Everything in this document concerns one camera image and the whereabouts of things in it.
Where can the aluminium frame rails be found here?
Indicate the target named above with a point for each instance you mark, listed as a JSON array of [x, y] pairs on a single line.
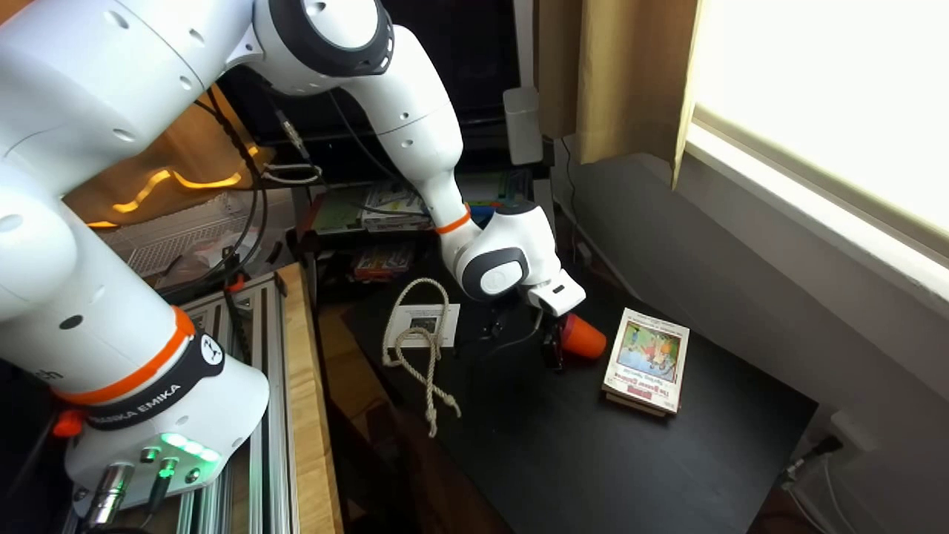
[[252, 397]]

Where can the white printed card box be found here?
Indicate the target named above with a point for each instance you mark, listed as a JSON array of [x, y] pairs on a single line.
[[646, 361]]

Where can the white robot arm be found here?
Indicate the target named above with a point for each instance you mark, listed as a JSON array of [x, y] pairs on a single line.
[[118, 91]]

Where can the black television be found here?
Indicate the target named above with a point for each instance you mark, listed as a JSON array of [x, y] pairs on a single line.
[[485, 50]]

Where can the orange plastic cup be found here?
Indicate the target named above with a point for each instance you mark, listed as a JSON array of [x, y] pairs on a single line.
[[586, 339]]

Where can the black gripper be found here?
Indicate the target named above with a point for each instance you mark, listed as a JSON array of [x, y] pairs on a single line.
[[553, 343]]

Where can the white speaker box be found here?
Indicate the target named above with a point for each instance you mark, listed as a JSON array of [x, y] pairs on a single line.
[[523, 127]]

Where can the beige sofa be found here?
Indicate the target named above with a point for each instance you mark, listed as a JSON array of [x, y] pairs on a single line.
[[890, 486]]

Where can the gold curtain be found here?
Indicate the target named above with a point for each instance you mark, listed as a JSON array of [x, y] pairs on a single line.
[[624, 79]]

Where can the blue game box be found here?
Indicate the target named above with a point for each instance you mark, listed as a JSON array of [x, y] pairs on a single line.
[[488, 211]]

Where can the light wooden board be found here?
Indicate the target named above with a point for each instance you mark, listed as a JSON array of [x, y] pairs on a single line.
[[313, 435]]

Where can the brown glossy wooden furniture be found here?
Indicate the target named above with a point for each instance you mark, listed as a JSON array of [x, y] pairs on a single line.
[[188, 158]]

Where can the green white game box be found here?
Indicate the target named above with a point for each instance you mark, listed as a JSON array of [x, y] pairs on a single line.
[[394, 210]]

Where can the red printed box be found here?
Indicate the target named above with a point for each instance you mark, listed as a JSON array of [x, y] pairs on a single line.
[[382, 262]]

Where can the dark green flat box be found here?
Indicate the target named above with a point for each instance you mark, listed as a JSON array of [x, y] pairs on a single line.
[[338, 210]]

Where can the bright window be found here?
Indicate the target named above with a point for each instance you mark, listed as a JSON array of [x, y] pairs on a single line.
[[830, 107]]

